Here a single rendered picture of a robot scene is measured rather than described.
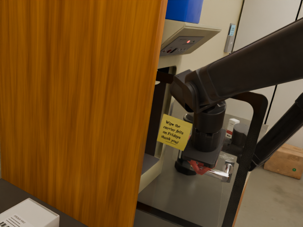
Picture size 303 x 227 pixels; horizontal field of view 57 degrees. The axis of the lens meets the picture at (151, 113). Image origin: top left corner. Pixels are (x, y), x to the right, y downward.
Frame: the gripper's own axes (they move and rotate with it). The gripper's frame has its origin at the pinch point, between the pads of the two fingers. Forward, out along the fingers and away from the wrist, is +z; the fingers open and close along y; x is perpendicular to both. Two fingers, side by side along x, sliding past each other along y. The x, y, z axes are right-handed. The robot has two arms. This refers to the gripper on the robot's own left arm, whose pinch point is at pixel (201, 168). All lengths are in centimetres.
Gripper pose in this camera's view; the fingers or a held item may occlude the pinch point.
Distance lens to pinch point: 66.8
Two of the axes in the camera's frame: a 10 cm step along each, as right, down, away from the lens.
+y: -4.2, 6.3, -6.6
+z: 0.3, 7.3, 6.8
